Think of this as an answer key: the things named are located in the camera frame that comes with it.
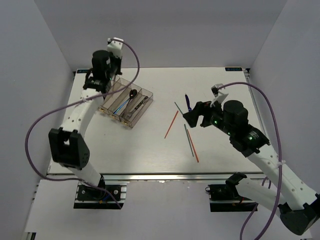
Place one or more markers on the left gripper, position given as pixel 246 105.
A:
pixel 118 60

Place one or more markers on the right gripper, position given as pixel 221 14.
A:
pixel 204 109

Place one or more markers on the blue iridescent knife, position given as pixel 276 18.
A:
pixel 188 103

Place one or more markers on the black spoon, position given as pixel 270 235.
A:
pixel 132 95

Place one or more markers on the rainbow iridescent spoon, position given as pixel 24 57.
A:
pixel 121 106

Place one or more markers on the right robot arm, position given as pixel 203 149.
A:
pixel 298 205

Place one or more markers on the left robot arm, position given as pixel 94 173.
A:
pixel 67 144

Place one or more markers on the orange chopstick near spoons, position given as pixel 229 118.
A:
pixel 171 124

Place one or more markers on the orange chopstick lower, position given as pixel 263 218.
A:
pixel 193 147

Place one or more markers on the clear acrylic utensil organizer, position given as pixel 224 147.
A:
pixel 120 94

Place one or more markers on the blue label right corner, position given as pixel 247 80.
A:
pixel 233 69

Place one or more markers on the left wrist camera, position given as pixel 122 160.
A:
pixel 115 46

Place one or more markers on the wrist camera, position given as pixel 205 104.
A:
pixel 219 93
pixel 115 46

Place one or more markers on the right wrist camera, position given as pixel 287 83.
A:
pixel 219 93

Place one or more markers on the aluminium table edge rail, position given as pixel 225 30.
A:
pixel 167 177

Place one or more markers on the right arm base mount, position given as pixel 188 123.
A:
pixel 222 201

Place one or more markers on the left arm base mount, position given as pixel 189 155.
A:
pixel 88 198

